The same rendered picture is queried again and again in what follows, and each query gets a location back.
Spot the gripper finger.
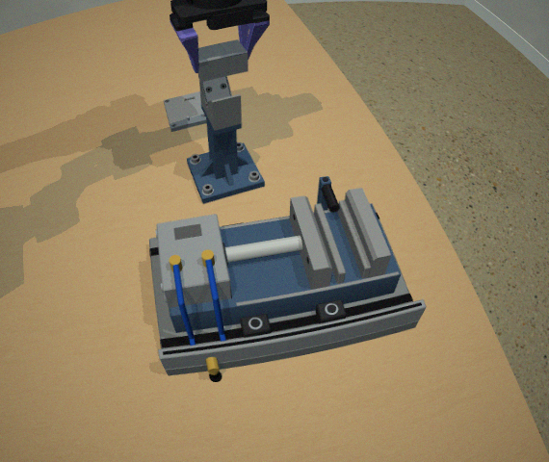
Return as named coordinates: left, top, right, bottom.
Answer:
left=170, top=22, right=199, bottom=73
left=238, top=20, right=270, bottom=59

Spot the grey flat bar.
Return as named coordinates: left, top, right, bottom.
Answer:
left=314, top=204, right=346, bottom=284
left=337, top=200, right=371, bottom=278

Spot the grey slotted metal block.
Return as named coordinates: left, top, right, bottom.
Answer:
left=198, top=39, right=248, bottom=82

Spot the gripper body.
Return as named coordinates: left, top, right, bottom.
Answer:
left=170, top=0, right=270, bottom=31

